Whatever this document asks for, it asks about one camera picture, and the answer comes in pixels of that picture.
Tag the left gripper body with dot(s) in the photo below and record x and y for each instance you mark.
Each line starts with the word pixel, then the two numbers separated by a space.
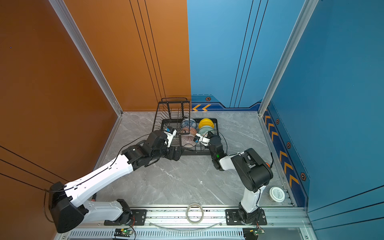
pixel 170 153

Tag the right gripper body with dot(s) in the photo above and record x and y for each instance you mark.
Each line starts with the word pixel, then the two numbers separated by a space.
pixel 212 137

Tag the pale green ribbed bowl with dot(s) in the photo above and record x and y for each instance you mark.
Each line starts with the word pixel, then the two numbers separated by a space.
pixel 205 129

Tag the pink striped bowl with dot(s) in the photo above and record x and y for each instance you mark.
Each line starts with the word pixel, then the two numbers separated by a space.
pixel 188 141

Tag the yellow bowl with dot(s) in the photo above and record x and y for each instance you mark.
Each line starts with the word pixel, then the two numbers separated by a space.
pixel 206 122

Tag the orange patterned bowl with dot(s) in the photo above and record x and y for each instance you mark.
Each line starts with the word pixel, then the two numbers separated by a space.
pixel 189 130

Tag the blue floral bowl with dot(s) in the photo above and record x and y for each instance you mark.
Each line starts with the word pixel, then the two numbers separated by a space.
pixel 188 123

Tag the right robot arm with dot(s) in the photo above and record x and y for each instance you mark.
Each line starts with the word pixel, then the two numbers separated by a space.
pixel 253 171

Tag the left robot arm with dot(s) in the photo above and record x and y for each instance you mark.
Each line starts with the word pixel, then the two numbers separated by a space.
pixel 69 203

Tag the clear tape roll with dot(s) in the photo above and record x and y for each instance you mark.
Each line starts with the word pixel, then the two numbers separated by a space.
pixel 194 213

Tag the white lidded cup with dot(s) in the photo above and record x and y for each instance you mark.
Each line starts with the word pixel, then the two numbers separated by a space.
pixel 277 194

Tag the left green circuit board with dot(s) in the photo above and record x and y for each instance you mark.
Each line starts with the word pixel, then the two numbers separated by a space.
pixel 123 233

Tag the green circuit board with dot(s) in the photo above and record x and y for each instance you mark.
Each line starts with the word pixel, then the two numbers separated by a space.
pixel 252 233
pixel 123 233

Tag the right green circuit board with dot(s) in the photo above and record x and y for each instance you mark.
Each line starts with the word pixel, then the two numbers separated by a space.
pixel 252 233

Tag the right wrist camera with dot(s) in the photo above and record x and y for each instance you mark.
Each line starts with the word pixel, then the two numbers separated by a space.
pixel 201 139

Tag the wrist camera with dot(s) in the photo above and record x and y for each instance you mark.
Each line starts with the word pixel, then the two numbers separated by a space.
pixel 201 139
pixel 171 133

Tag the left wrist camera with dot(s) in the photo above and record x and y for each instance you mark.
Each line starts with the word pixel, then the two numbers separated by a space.
pixel 171 133

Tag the black wire dish rack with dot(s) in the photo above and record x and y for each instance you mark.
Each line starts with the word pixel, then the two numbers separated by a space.
pixel 170 113

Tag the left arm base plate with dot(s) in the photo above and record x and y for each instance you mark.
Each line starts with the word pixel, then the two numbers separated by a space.
pixel 132 218

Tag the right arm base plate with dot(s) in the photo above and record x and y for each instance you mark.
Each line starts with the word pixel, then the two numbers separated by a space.
pixel 237 217

